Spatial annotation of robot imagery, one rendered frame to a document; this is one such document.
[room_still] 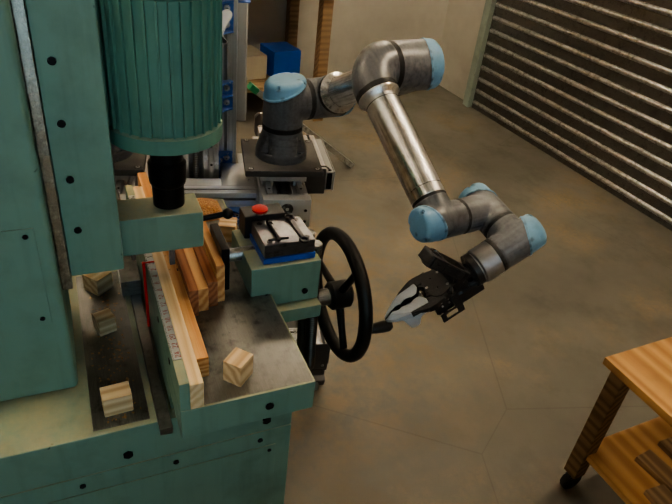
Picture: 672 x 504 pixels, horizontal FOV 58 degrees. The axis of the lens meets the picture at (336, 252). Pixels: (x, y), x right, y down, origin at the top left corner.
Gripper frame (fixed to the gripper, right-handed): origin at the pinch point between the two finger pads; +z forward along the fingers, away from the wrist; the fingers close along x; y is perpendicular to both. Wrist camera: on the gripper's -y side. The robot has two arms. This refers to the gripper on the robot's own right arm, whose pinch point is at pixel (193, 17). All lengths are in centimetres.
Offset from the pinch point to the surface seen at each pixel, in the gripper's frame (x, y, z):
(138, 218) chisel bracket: 5.6, -28.1, 25.5
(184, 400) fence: 16, -38, 52
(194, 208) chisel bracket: 12.4, -21.9, 24.3
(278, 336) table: 31, -27, 41
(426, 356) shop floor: 156, -36, -26
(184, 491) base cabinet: 38, -61, 45
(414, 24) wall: 236, 97, -323
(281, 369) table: 30, -29, 48
